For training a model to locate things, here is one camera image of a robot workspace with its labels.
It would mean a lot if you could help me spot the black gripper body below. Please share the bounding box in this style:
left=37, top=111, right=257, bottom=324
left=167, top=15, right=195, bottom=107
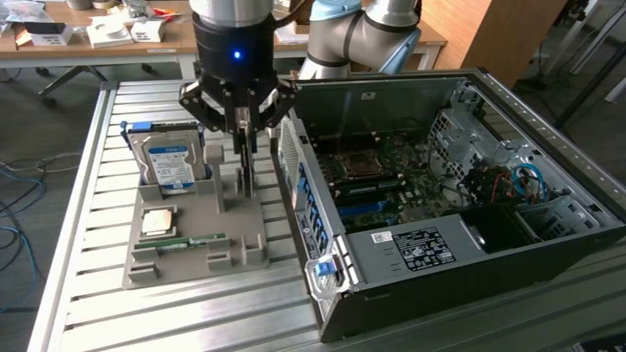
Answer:
left=191, top=13, right=279, bottom=110

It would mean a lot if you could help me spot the graphics card with metal bracket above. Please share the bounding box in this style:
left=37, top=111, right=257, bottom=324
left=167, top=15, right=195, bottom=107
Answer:
left=233, top=108, right=259, bottom=199

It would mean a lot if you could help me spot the wooden desk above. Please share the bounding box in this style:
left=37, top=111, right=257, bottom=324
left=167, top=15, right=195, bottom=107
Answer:
left=0, top=0, right=448, bottom=80

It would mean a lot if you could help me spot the white paper stack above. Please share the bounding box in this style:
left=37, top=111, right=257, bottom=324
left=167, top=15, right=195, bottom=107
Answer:
left=273, top=25, right=309, bottom=45

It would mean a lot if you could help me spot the hard disk in blue caddy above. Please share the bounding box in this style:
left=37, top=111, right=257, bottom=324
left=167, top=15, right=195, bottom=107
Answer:
left=119, top=117, right=207, bottom=196

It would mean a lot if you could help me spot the orange paper item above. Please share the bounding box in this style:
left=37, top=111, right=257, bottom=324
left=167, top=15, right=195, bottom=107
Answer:
left=149, top=7, right=183, bottom=23

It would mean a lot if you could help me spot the small white labelled box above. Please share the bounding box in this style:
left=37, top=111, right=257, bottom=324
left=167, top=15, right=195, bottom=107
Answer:
left=129, top=21, right=165, bottom=43

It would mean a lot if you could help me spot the CPU socket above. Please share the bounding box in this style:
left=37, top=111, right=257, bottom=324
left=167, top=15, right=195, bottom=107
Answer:
left=341, top=150, right=387, bottom=180

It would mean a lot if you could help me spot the white flat box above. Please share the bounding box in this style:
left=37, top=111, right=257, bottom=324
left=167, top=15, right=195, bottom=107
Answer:
left=85, top=18, right=133, bottom=49

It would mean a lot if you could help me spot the white tape roll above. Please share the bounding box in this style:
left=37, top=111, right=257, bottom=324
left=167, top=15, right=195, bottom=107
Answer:
left=94, top=22, right=128, bottom=40

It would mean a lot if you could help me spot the grey parts rack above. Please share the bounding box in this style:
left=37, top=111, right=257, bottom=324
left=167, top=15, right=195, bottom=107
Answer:
left=120, top=144, right=271, bottom=290

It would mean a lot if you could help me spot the installed dark RAM stick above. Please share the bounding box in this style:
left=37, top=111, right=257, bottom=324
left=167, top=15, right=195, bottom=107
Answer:
left=335, top=185, right=400, bottom=199

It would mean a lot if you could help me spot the silver CPU chip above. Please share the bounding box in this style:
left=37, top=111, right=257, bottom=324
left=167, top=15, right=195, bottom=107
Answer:
left=140, top=209, right=176, bottom=238

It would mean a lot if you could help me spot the blue expansion slot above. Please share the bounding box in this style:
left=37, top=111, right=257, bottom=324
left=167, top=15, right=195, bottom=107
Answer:
left=336, top=201, right=391, bottom=219

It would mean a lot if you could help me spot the green RAM stick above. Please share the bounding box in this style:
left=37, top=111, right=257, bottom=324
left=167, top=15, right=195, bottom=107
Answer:
left=133, top=234, right=228, bottom=252

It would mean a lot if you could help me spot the black and white box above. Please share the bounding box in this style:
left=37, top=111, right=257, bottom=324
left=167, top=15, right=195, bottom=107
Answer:
left=22, top=21, right=74, bottom=47

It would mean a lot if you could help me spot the green motherboard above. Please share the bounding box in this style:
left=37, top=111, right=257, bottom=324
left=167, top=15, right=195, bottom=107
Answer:
left=312, top=131, right=466, bottom=234

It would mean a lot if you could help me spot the clear plastic bag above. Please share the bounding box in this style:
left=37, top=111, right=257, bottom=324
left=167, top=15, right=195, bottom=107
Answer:
left=0, top=0, right=53, bottom=23

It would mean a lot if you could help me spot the blue case latch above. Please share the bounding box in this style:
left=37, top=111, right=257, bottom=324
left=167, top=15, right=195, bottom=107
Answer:
left=312, top=258, right=339, bottom=278

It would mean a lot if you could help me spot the grey power supply unit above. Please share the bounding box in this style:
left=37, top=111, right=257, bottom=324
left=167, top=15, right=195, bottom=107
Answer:
left=344, top=213, right=490, bottom=285

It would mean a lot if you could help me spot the wooden cabinet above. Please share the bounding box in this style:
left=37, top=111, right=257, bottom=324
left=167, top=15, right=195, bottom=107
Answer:
left=419, top=0, right=571, bottom=89

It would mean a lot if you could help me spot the black open PC case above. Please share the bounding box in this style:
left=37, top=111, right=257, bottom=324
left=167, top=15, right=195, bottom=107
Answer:
left=267, top=66, right=626, bottom=344

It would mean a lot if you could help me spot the white floor cable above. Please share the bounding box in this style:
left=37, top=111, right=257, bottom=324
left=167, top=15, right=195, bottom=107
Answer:
left=0, top=152, right=82, bottom=174

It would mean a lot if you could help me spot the orange wire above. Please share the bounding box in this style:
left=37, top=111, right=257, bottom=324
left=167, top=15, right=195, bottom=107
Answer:
left=490, top=171, right=515, bottom=203

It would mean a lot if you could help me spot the blue floor cable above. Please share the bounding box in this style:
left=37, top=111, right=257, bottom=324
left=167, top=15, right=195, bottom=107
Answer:
left=0, top=166, right=48, bottom=312

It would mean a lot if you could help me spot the blue wire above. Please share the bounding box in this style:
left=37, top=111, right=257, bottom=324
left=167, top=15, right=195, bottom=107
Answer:
left=510, top=163, right=550, bottom=203

